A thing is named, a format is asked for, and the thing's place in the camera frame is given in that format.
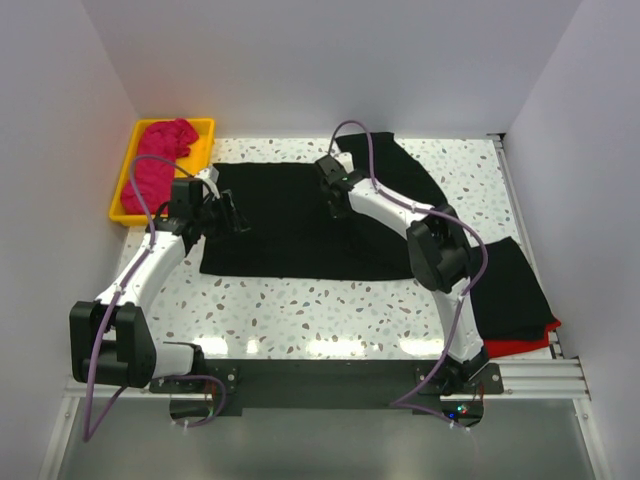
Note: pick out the black t shirt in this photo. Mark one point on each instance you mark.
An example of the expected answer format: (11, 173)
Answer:
(292, 234)
(508, 301)

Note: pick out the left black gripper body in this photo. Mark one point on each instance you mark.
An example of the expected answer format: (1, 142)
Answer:
(225, 212)

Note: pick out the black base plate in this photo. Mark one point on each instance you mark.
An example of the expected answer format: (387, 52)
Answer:
(295, 384)

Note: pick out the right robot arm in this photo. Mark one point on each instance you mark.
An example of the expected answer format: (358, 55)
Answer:
(439, 255)

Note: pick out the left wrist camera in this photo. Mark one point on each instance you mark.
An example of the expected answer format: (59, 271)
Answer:
(209, 175)

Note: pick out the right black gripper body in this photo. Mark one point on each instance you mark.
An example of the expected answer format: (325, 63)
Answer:
(338, 201)

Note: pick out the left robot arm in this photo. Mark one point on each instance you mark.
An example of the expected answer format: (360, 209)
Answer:
(111, 342)

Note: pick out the folded red t shirt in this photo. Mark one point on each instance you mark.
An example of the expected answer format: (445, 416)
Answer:
(504, 348)

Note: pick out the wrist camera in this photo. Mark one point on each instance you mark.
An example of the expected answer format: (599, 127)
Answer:
(345, 159)
(209, 175)

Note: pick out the folded black t shirt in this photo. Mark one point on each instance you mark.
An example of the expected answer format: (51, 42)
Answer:
(508, 301)

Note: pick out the pink crumpled t shirt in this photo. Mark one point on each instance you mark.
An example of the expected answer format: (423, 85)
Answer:
(161, 143)

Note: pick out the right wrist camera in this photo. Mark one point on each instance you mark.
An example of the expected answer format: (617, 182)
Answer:
(345, 159)

